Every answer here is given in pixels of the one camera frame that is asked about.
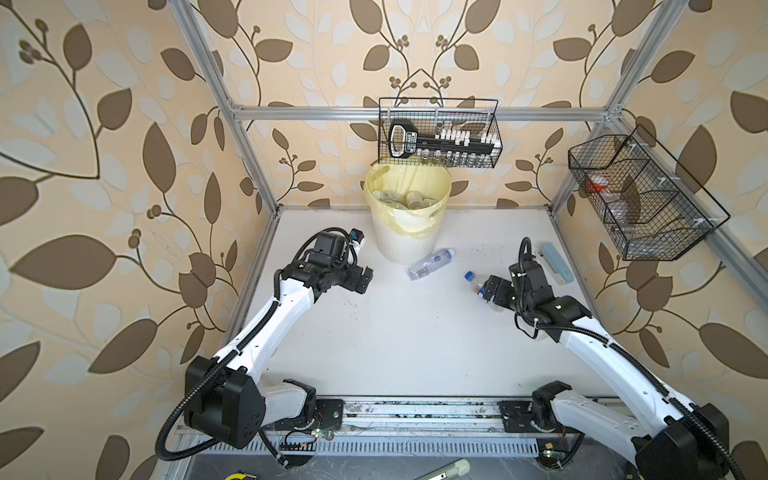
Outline black wire basket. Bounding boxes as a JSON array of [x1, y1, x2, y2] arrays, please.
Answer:
[[568, 125, 731, 262], [378, 96, 503, 169]]

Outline white ribbed trash bin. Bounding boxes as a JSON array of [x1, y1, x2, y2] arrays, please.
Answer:
[[370, 203, 446, 265]]

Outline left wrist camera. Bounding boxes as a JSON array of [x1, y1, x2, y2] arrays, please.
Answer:
[[348, 229, 365, 254]]

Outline black wire basket right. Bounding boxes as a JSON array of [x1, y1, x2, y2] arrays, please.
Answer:
[[568, 125, 731, 262]]

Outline black wire basket back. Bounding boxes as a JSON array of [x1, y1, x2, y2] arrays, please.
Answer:
[[378, 96, 503, 169]]

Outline metal base rail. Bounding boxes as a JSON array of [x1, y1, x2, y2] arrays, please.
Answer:
[[179, 395, 667, 436]]

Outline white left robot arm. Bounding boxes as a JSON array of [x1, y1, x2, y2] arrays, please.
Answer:
[[155, 254, 373, 462]]

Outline red capped jar in basket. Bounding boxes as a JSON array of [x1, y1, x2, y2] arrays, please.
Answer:
[[585, 175, 611, 194]]

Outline yellow bin liner bag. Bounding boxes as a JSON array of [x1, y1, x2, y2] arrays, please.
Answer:
[[363, 164, 452, 237]]

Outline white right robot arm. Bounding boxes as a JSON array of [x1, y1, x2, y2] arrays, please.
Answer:
[[478, 260, 745, 479]]

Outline clear bottle blue label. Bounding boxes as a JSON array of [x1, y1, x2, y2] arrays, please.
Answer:
[[464, 271, 490, 299]]

